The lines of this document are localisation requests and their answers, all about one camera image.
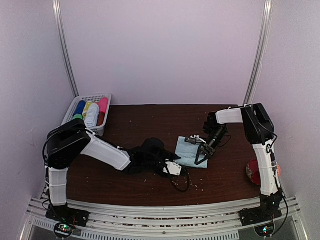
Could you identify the orange white patterned bowl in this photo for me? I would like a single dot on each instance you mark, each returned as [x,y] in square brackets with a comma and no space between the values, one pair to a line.
[278,171]

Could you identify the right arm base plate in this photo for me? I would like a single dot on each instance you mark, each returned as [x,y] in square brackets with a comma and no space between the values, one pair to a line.
[255,215]

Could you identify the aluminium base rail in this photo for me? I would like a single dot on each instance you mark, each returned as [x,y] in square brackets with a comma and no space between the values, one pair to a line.
[218,221]

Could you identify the dark red rolled towel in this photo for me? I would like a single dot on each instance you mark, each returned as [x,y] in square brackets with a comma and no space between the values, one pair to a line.
[101,118]

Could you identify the white plastic basket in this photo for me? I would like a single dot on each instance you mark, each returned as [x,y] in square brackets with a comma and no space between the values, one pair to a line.
[95,99]

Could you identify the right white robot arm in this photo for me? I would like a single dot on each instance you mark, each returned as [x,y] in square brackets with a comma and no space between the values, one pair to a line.
[260,133]

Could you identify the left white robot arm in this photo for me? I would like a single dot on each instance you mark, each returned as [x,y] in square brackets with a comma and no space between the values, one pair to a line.
[65,143]

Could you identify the green rolled towel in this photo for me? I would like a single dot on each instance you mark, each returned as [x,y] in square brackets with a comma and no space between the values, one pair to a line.
[77,116]

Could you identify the yellow rolled towel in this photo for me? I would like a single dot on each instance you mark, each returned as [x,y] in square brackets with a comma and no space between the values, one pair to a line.
[86,108]

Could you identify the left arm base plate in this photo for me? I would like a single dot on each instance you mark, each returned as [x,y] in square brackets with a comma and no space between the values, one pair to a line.
[71,217]

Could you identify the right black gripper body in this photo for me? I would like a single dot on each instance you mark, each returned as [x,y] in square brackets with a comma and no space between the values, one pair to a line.
[219,132]

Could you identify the pink rolled towel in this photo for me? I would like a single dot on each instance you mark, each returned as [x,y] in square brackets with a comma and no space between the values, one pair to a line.
[103,105]

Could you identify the aluminium frame post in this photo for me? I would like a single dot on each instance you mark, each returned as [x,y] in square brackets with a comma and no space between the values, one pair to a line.
[260,51]
[56,4]

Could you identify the red floral bowl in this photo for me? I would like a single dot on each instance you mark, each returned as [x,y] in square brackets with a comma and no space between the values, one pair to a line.
[252,172]

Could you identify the blue rolled towel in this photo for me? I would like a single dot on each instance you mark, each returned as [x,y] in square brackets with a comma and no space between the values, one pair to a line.
[79,108]

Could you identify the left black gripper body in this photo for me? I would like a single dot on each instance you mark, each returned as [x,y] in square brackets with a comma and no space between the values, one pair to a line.
[150,165]

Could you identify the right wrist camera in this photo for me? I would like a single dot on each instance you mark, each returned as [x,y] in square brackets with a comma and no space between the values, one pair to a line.
[195,139]

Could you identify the left aluminium frame post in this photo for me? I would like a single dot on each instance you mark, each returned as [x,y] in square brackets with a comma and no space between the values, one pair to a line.
[56,4]

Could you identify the light blue towel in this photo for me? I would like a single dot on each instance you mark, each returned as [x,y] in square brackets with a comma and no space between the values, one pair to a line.
[187,153]
[91,118]

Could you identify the right aluminium frame post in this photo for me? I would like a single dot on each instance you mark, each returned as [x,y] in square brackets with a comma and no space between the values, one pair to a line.
[260,51]

